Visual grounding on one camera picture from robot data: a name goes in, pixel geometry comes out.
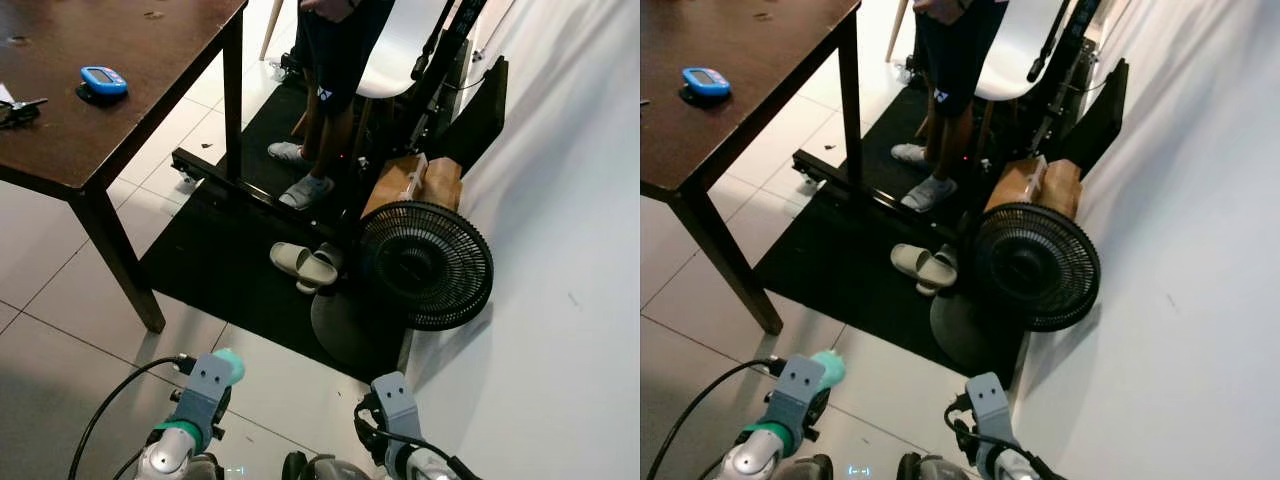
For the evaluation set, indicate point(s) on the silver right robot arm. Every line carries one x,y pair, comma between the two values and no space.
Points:
420,468
1005,468

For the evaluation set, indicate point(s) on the black metal floor frame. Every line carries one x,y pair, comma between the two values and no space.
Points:
260,198
880,198

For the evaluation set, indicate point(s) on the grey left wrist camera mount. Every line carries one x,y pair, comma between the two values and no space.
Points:
205,385
797,388

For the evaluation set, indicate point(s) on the blue oval handheld device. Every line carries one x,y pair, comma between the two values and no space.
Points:
103,80
706,80

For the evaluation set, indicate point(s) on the grey black left robot leg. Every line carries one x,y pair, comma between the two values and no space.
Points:
205,470
810,470

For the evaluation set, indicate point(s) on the grey black right robot leg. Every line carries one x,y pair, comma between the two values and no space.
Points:
935,468
330,468

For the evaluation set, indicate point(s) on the dark brown wooden table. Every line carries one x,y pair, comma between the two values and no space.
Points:
100,30
740,40

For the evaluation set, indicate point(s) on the person in dark shorts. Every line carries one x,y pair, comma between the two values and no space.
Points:
335,60
955,60

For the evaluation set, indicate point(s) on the black wedge panel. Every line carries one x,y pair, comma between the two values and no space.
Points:
1100,115
480,115

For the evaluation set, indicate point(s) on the black floor mat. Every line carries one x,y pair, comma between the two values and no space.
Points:
840,270
220,270

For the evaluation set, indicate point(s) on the beige slipper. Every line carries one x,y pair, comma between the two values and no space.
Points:
318,270
910,260
290,260
938,272

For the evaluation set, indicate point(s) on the white plastic chair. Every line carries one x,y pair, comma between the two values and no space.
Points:
400,50
1020,50

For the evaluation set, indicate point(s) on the grey black robot leg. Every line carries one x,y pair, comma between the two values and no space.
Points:
330,468
935,468
205,470
810,470

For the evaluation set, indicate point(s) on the brown cardboard box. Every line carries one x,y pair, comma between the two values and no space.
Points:
1060,188
440,185

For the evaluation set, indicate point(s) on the black floor fan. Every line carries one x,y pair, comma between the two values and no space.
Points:
1040,265
430,265

